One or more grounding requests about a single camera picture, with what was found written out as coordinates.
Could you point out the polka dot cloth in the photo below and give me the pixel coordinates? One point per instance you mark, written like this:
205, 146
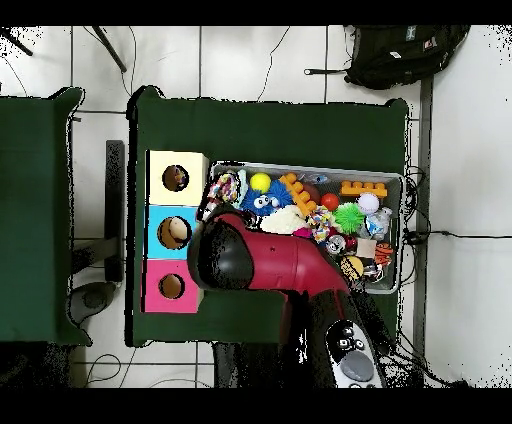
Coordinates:
180, 176
226, 188

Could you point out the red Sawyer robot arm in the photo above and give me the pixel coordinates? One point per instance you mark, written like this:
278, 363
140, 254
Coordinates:
280, 260

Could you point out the wooden box with three holes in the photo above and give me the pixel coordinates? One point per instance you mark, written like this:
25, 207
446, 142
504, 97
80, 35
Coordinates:
192, 192

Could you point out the shallow clear mesh bin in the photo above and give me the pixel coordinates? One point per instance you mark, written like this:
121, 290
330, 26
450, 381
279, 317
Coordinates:
334, 188

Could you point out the blue spiky toy with eyes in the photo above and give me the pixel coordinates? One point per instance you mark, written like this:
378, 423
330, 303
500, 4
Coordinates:
252, 202

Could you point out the cream knitted cloth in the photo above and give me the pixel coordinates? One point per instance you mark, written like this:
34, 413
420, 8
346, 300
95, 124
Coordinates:
284, 222

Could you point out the mint green knitted cloth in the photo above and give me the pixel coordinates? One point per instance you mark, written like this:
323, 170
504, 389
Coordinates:
243, 186

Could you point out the yellow ball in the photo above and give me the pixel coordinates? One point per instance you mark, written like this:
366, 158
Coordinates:
260, 182

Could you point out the long orange toy block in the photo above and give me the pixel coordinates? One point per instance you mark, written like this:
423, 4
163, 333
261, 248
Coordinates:
300, 194

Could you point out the orange ball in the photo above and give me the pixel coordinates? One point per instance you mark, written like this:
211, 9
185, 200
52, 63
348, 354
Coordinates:
330, 201

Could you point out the dark green tablecloth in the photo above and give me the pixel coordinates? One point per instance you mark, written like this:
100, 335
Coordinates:
32, 200
272, 132

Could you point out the green spiky toy with eyes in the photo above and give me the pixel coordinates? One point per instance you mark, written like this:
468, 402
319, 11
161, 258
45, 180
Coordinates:
348, 218

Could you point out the white baseball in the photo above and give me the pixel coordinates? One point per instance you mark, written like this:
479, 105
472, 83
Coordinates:
368, 203

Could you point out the black upright panel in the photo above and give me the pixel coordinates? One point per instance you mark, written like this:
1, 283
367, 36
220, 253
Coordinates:
114, 180

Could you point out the grey stand base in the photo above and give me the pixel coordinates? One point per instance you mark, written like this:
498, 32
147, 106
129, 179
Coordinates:
94, 300

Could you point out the black backpack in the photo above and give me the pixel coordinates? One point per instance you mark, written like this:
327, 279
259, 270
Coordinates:
400, 56

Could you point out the black tripod leg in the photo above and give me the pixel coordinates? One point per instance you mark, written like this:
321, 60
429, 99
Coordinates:
110, 50
18, 43

